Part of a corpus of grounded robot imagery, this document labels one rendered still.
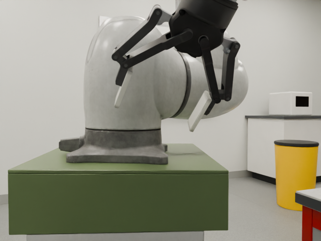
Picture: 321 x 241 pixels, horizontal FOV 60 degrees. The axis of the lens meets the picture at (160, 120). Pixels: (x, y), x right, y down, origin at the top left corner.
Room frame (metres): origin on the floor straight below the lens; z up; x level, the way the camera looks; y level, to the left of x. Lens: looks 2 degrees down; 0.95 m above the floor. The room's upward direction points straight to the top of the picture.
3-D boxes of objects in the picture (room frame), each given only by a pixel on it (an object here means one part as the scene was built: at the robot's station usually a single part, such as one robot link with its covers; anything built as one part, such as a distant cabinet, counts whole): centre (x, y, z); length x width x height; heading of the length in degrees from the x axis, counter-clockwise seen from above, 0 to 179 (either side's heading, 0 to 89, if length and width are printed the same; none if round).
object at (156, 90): (0.57, 0.06, 1.03); 0.18 x 0.16 x 0.22; 122
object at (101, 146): (0.57, 0.10, 0.89); 0.22 x 0.18 x 0.06; 89
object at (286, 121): (3.94, -1.90, 0.61); 1.15 x 0.72 x 1.22; 113
